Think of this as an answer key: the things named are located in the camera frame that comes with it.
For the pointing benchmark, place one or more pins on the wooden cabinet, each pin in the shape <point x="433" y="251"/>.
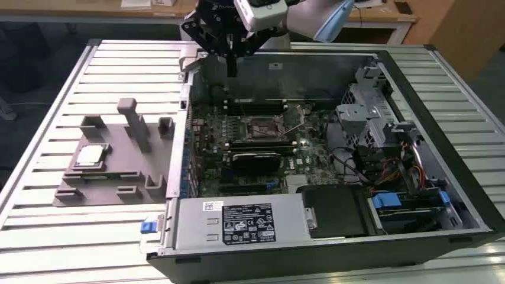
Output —
<point x="465" y="29"/>

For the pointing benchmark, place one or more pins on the small black device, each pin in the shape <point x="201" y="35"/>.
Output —
<point x="402" y="8"/>

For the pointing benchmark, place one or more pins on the blue case latch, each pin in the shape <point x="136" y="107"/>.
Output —
<point x="148" y="227"/>

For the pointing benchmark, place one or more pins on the silver CPU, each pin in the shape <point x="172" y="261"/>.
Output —
<point x="90" y="155"/>

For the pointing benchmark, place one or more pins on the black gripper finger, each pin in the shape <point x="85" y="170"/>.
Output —
<point x="197" y="32"/>
<point x="251" y="41"/>

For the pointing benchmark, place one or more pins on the silver power supply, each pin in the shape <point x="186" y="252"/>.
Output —
<point x="197" y="227"/>

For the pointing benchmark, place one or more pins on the black shrouded card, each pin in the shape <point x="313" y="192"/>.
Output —
<point x="255" y="164"/>

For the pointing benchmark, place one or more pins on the hard disk in blue carrier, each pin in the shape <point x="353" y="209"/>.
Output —
<point x="383" y="201"/>

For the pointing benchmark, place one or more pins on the black PC case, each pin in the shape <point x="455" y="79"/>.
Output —
<point x="315" y="263"/>

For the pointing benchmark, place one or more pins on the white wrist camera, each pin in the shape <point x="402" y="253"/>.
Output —
<point x="262" y="17"/>

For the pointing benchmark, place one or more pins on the silver chipset heatsink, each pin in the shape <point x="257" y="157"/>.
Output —
<point x="299" y="181"/>

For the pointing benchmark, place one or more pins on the black chair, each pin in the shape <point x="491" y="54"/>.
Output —
<point x="22" y="59"/>

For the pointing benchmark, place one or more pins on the grey parts rack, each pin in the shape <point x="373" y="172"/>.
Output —
<point x="114" y="165"/>

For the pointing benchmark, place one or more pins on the white box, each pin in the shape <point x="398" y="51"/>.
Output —
<point x="162" y="2"/>
<point x="136" y="3"/>

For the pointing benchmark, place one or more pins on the light wooden desk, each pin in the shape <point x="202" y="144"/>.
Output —
<point x="78" y="12"/>

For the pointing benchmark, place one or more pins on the silver drive cage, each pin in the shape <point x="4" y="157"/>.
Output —
<point x="366" y="94"/>

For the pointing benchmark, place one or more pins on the pale blue teach pendant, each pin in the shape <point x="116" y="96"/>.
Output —
<point x="333" y="25"/>

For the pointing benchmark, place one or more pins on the green motherboard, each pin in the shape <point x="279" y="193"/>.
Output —
<point x="315" y="154"/>

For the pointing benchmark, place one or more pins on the black plastic bay cover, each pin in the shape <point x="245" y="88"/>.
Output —
<point x="338" y="210"/>

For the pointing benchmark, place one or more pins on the CPU socket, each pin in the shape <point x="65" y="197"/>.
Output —
<point x="262" y="128"/>

